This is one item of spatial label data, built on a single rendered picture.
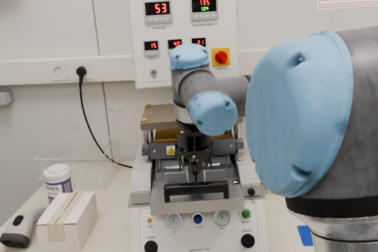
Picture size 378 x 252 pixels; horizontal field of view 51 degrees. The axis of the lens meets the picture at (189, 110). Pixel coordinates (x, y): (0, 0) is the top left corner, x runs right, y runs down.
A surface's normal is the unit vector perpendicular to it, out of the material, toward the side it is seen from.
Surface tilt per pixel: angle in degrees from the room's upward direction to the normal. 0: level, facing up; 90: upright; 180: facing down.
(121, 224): 0
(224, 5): 90
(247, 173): 41
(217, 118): 109
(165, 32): 90
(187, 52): 20
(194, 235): 65
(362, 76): 56
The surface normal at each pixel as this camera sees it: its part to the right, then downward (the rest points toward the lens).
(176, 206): 0.03, 0.28
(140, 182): -0.03, -0.55
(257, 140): -0.97, 0.04
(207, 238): 0.00, -0.15
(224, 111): 0.29, 0.57
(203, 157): 0.04, 0.59
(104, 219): -0.06, -0.96
